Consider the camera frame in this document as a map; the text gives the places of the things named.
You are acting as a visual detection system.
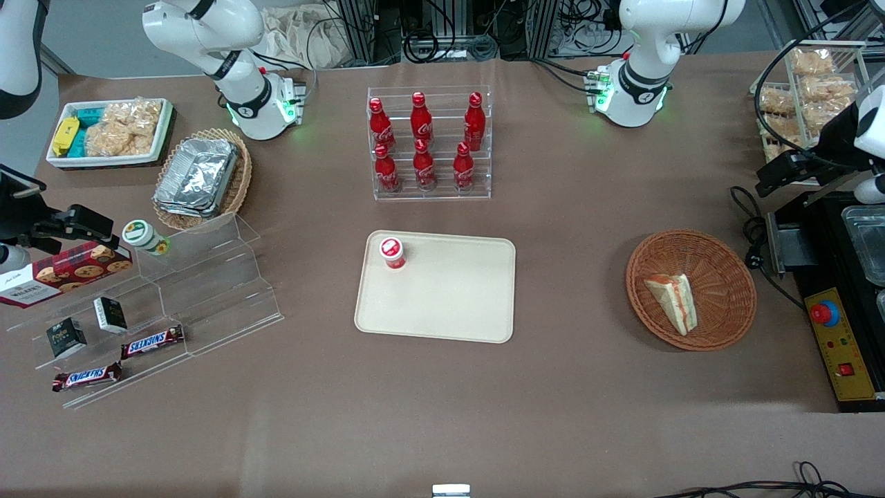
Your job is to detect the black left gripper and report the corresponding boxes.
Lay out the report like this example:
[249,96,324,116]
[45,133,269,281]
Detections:
[754,104,865,199]

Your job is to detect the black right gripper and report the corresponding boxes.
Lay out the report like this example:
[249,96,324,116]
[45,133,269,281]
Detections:
[0,166,115,254]

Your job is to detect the triangle sandwich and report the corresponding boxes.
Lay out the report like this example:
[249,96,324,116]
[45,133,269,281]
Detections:
[644,273,699,337]

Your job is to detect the round brown wicker basket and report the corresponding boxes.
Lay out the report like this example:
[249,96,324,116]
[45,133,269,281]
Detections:
[626,230,758,351]

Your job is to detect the oval tan wicker basket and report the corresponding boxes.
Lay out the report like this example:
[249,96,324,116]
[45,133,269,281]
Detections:
[152,128,253,232]

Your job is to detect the beige plastic tray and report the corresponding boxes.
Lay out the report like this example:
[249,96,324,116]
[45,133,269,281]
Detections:
[354,230,517,344]

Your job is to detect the red tartan cookie box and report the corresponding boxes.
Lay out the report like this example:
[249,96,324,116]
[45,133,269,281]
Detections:
[0,241,133,309]

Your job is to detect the green lidded jar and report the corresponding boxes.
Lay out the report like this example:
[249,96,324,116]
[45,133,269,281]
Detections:
[122,219,171,257]

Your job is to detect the white rectangular bin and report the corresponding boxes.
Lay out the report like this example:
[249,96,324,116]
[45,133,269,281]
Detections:
[46,98,174,169]

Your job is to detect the yellow snack packet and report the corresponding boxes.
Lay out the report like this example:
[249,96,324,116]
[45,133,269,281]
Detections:
[52,116,81,158]

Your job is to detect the small black box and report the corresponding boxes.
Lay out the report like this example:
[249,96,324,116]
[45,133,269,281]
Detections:
[93,297,129,334]
[46,317,89,359]

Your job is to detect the bagged rice crackers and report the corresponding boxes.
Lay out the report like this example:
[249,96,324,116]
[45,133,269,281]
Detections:
[84,98,164,158]

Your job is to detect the steel pan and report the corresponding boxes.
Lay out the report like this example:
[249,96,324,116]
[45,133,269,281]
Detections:
[841,205,885,288]

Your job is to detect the stacked foil containers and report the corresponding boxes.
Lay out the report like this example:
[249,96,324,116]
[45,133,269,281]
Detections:
[153,138,241,219]

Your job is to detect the Snickers chocolate bar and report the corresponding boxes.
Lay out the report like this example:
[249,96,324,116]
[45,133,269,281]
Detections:
[121,325,185,360]
[52,362,124,393]

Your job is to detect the clear acrylic step shelf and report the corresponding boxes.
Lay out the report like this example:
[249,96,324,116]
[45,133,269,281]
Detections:
[6,212,285,410]

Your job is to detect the black machine with yellow panel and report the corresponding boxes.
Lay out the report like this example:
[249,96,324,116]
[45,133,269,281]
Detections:
[765,181,885,414]

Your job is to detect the beige crumpled cloth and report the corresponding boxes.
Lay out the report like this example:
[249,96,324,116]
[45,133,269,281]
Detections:
[257,6,350,70]

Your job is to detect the red cola bottle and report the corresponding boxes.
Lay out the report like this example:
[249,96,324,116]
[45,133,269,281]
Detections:
[411,91,434,142]
[413,138,438,192]
[463,92,487,151]
[369,98,397,153]
[452,142,476,192]
[374,143,402,194]

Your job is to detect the red lidded cup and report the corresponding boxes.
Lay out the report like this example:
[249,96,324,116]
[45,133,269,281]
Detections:
[378,237,407,270]

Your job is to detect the clear acrylic bottle rack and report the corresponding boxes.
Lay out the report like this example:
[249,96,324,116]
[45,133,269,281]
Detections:
[367,86,492,202]

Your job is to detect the black power cable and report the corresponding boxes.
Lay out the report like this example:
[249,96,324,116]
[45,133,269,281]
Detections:
[730,185,807,310]

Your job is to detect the white wire rack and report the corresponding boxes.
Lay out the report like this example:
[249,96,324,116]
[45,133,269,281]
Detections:
[749,39,873,185]

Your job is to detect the black floor cables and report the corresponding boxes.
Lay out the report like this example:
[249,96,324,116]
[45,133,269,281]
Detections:
[653,461,885,498]

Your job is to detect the aluminium frame with cables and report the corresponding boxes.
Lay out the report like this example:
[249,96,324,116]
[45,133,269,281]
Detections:
[325,0,626,64]

